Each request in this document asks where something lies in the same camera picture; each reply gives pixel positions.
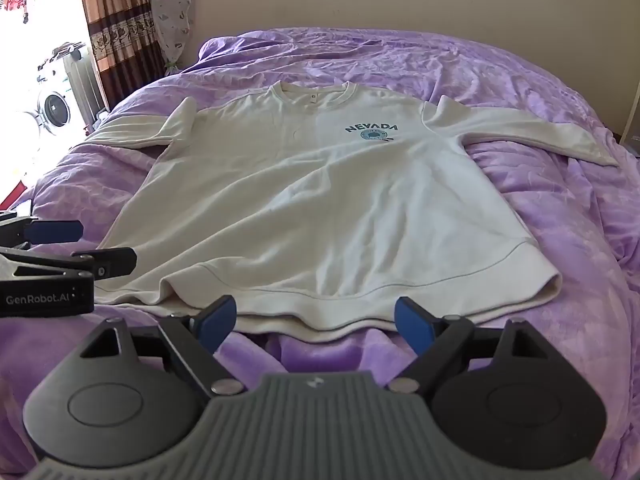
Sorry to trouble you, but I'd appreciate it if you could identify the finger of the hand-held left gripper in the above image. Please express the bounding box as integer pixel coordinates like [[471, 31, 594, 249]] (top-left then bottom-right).
[[0, 246, 138, 282], [0, 212, 85, 250]]

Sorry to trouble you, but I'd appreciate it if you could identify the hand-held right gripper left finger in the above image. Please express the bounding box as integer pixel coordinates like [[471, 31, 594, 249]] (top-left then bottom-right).
[[82, 295, 249, 397]]

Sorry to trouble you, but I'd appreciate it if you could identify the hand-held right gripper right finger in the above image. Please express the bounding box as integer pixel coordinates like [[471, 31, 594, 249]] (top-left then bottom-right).
[[385, 296, 557, 394]]

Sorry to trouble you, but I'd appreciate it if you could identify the white printed sweatshirt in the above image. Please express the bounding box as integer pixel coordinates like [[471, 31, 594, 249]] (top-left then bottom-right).
[[86, 80, 621, 345]]

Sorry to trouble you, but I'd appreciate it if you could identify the white washing machine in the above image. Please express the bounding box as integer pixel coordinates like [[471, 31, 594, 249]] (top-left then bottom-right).
[[31, 85, 86, 138]]

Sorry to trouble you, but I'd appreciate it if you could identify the purple blanket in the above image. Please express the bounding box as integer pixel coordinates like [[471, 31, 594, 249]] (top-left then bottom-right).
[[0, 27, 640, 480]]

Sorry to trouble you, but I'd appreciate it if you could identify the brown patterned curtain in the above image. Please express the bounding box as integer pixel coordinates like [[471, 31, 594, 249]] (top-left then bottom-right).
[[78, 0, 167, 112]]

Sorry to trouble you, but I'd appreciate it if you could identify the patterned cloth-wrapped bundle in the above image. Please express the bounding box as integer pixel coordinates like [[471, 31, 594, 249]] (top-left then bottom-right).
[[150, 0, 197, 77]]

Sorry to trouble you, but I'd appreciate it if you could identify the dark bedside furniture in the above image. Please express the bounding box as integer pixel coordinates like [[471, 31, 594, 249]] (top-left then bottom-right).
[[616, 72, 640, 156]]

